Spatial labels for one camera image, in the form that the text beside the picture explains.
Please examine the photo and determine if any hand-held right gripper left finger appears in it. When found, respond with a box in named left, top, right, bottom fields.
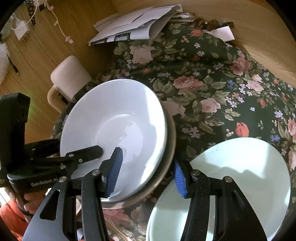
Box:
left=22, top=147, right=124, bottom=241

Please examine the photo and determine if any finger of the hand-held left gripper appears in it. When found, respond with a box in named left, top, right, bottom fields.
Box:
left=26, top=138, right=104, bottom=179

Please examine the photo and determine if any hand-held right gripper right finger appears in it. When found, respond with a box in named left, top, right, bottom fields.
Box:
left=174, top=161, right=269, bottom=241

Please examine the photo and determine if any white plate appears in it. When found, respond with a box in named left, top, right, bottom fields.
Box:
left=60, top=79, right=167, bottom=202

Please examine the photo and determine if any light green plate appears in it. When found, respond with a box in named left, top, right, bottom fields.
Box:
left=146, top=138, right=291, bottom=241

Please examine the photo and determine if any person's left hand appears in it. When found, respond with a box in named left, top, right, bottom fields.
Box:
left=23, top=190, right=46, bottom=213

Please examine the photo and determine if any beige mug with white lid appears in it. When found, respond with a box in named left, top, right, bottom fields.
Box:
left=47, top=56, right=93, bottom=113

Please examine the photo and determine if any person's orange clothing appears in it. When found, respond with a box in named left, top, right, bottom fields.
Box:
left=0, top=199, right=33, bottom=232

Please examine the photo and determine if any dark floral tablecloth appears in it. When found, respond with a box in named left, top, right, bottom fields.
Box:
left=52, top=22, right=296, bottom=241

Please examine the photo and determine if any brown lace headband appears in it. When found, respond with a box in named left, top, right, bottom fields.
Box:
left=24, top=0, right=37, bottom=26

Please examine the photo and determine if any stack of white papers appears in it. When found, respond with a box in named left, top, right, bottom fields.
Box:
left=87, top=6, right=183, bottom=45

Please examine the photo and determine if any folded white card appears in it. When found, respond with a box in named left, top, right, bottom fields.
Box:
left=209, top=26, right=234, bottom=42

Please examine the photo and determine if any white cable with connector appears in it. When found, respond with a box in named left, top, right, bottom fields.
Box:
left=45, top=0, right=74, bottom=43

